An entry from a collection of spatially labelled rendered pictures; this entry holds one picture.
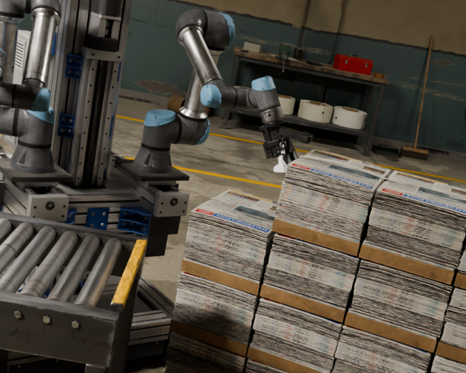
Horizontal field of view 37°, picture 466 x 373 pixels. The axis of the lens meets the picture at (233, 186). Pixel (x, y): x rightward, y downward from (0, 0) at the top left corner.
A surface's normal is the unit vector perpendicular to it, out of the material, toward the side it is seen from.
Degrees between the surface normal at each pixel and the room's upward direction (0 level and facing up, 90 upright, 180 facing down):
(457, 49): 90
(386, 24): 90
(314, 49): 90
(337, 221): 90
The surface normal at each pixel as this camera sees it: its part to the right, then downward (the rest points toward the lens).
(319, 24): -0.01, 0.27
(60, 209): 0.57, 0.33
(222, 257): -0.35, 0.20
